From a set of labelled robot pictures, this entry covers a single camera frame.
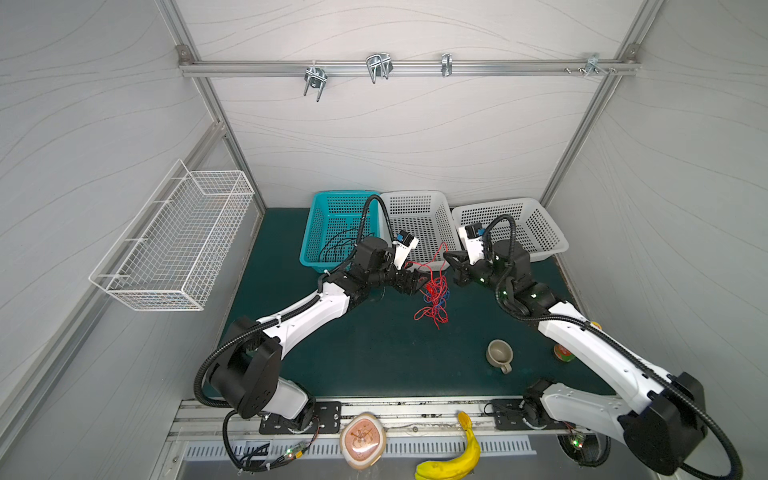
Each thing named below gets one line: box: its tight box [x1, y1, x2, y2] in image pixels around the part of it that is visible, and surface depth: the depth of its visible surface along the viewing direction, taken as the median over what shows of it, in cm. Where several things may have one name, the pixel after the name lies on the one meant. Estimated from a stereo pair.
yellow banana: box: [415, 411, 480, 480], surface depth 65 cm
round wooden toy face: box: [340, 411, 386, 469], surface depth 69 cm
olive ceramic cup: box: [486, 339, 514, 375], surface depth 82 cm
